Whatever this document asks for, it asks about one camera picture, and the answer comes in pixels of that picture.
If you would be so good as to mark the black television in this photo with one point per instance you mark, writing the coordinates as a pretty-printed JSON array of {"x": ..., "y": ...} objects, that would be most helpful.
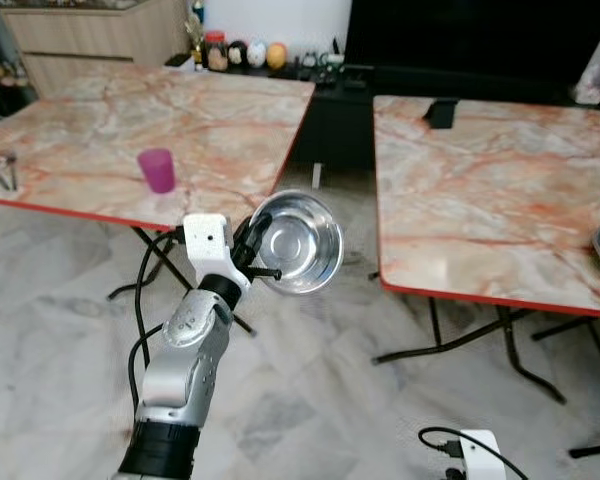
[{"x": 480, "y": 32}]

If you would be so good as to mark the orange egg figure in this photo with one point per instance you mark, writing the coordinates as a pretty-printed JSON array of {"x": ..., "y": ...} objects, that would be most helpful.
[{"x": 276, "y": 56}]

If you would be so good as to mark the small gold ornament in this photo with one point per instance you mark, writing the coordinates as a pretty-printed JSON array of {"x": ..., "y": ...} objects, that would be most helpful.
[{"x": 195, "y": 42}]

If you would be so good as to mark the wooden cabinet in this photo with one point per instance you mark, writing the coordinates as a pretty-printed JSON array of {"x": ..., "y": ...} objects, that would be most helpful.
[{"x": 90, "y": 40}]

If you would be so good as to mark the pink plastic cup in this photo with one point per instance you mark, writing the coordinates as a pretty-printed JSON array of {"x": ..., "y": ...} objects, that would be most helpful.
[{"x": 158, "y": 172}]

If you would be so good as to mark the stainless steel bowl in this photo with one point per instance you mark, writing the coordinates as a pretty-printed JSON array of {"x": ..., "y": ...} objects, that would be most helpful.
[{"x": 302, "y": 242}]

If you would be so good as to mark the small green white figurine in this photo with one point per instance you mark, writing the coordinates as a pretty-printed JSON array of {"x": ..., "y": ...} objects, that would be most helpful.
[{"x": 334, "y": 62}]

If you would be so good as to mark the small black box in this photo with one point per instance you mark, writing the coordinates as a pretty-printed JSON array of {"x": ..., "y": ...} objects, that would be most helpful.
[{"x": 441, "y": 113}]

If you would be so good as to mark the white egg figure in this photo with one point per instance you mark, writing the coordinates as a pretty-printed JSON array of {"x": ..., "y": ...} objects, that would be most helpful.
[{"x": 257, "y": 55}]

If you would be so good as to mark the marble folding table with plate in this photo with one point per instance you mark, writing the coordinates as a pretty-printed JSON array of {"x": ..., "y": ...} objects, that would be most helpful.
[{"x": 480, "y": 200}]

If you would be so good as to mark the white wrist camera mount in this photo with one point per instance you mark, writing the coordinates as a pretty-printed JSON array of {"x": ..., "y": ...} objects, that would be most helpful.
[
  {"x": 206, "y": 245},
  {"x": 482, "y": 455}
]

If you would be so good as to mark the black egg figure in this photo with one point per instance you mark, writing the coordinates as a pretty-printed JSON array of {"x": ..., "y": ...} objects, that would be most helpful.
[{"x": 238, "y": 55}]

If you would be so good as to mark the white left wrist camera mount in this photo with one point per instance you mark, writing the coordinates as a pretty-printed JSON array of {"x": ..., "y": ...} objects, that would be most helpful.
[{"x": 206, "y": 245}]

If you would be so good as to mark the metal cutlery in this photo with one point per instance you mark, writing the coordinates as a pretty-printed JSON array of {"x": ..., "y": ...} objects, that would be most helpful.
[{"x": 2, "y": 168}]

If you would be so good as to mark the marble folding table with cup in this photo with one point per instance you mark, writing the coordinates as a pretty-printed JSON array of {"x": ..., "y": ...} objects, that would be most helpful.
[{"x": 130, "y": 120}]

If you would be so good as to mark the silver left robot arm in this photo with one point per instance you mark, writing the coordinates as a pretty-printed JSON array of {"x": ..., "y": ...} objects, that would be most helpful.
[{"x": 185, "y": 350}]

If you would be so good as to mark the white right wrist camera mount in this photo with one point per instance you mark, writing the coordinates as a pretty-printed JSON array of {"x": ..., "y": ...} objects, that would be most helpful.
[{"x": 482, "y": 455}]

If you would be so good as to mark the dark display shelf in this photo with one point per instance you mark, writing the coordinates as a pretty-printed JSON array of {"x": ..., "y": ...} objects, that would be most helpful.
[{"x": 2, "y": 65}]

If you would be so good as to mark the red lidded jar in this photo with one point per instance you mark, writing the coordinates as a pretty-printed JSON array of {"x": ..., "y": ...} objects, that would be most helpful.
[{"x": 216, "y": 52}]

